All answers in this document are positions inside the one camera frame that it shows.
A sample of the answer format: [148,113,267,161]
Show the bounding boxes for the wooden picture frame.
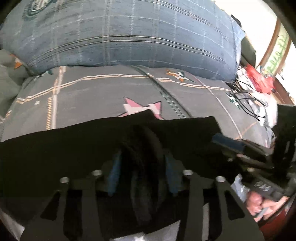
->
[258,18,292,76]

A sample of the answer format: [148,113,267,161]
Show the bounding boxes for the black pants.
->
[1,110,239,238]

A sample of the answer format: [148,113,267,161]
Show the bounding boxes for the blue plaid pillow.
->
[1,1,245,80]

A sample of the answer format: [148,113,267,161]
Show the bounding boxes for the right hand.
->
[245,191,288,222]

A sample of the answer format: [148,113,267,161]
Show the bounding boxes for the red plastic bag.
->
[244,64,274,94]

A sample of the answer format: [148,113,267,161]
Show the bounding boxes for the grey patterned bed sheet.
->
[0,49,273,241]

